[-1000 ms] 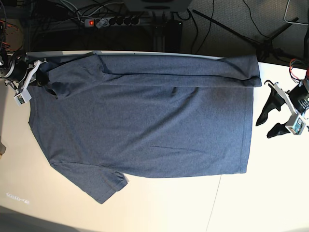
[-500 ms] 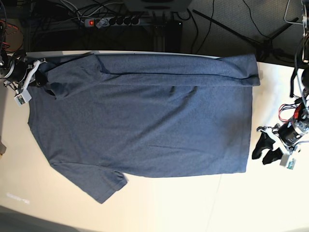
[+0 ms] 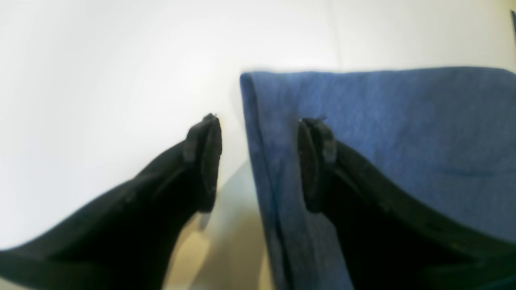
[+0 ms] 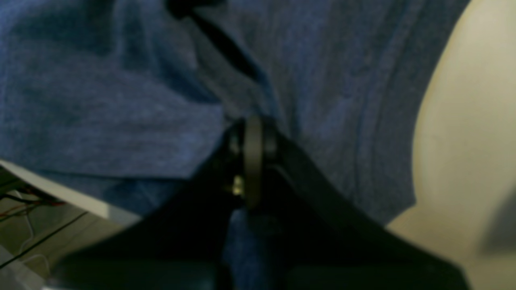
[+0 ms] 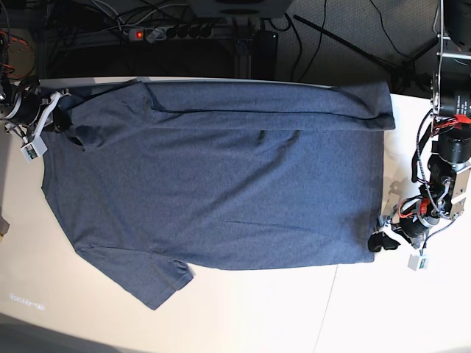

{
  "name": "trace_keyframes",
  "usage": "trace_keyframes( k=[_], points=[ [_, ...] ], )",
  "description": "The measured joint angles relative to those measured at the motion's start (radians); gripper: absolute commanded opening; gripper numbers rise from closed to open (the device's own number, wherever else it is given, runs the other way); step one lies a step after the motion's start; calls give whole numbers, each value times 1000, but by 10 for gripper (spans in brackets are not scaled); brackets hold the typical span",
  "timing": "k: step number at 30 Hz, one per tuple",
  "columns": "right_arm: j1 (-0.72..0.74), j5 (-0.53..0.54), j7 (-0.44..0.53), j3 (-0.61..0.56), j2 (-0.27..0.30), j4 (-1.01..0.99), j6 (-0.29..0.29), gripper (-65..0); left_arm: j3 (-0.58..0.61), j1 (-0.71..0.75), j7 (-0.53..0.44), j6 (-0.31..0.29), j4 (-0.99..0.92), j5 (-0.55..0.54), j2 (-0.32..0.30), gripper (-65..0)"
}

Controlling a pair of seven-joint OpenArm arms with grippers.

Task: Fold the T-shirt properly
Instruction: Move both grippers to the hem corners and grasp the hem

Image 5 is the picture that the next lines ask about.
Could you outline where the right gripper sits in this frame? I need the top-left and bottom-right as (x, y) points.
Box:
(1, 89), (72, 142)

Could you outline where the aluminium frame profile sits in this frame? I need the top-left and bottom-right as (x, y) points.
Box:
(230, 17), (254, 79)

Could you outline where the grey box under table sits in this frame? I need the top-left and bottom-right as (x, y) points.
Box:
(187, 0), (292, 18)

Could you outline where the black tripod stand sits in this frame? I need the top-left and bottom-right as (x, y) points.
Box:
(293, 13), (439, 93)

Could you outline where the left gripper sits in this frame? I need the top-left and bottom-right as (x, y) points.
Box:
(367, 198), (439, 252)

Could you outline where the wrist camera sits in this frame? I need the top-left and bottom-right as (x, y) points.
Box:
(408, 254), (429, 271)
(21, 138), (47, 163)

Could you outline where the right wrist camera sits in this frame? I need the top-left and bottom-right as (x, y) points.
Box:
(21, 138), (47, 163)

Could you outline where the black power adapter brick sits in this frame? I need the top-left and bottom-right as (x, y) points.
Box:
(251, 30), (278, 80)

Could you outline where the white label on table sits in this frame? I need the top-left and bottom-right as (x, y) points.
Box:
(9, 292), (46, 305)

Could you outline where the blue T-shirt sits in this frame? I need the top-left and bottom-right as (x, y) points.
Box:
(40, 77), (397, 312)

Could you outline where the white power strip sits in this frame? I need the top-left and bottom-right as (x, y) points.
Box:
(124, 24), (213, 44)

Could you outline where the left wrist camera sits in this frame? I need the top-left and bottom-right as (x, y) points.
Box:
(408, 254), (429, 271)

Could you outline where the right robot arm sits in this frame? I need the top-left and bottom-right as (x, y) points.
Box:
(1, 3), (70, 149)

